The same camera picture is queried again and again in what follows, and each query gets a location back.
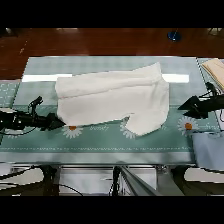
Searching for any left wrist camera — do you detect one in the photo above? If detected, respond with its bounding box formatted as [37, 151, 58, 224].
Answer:
[28, 95, 45, 116]

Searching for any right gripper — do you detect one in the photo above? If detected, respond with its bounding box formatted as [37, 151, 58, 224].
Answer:
[177, 95, 215, 120]

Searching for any silver frame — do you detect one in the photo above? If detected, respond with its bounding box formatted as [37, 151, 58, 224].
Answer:
[0, 161, 224, 197]

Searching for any black cable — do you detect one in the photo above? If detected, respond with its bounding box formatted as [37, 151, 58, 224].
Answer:
[109, 166, 122, 197]
[54, 182, 83, 197]

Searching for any white shirt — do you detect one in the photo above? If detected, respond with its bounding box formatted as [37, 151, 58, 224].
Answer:
[54, 61, 171, 137]

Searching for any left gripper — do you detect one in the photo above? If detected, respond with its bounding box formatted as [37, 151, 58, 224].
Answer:
[35, 112, 66, 132]

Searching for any beige garment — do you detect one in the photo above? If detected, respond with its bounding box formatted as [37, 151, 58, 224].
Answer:
[200, 58, 224, 91]

